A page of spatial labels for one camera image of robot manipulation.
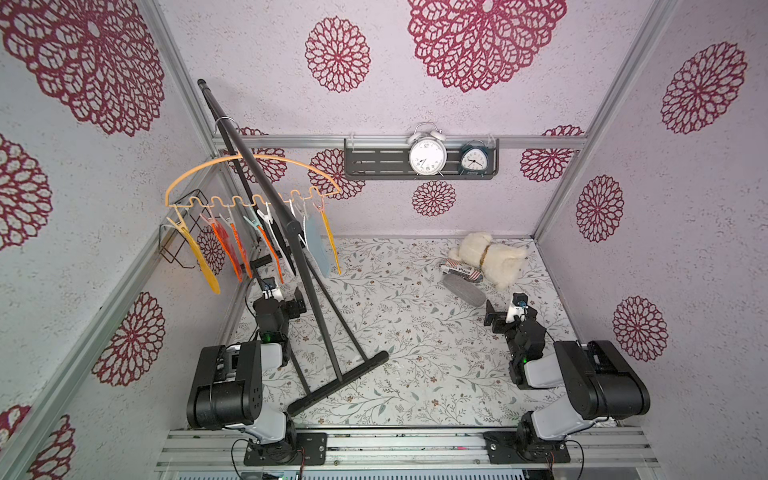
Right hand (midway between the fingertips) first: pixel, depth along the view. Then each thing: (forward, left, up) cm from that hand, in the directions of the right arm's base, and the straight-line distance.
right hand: (505, 298), depth 90 cm
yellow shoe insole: (-3, +82, +20) cm, 85 cm away
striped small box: (+18, +13, -7) cm, 24 cm away
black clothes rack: (-17, +49, -10) cm, 53 cm away
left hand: (+1, +68, 0) cm, 68 cm away
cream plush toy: (+16, -3, -3) cm, 17 cm away
